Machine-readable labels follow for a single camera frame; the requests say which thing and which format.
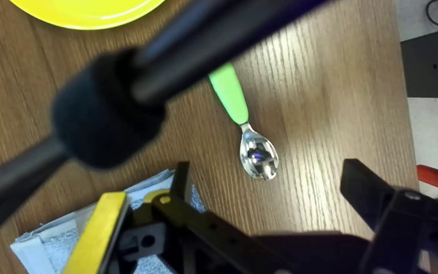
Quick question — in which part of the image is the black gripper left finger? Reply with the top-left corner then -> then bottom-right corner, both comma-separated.
64,161 -> 261,274

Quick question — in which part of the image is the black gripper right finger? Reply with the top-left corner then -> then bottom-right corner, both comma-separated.
339,159 -> 438,274

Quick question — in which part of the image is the blue folded towel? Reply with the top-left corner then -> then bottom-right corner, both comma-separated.
9,168 -> 208,274

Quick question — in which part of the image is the yellow plastic plate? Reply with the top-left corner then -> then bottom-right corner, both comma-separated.
7,0 -> 167,33

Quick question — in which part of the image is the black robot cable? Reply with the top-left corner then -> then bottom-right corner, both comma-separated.
0,0 -> 331,250

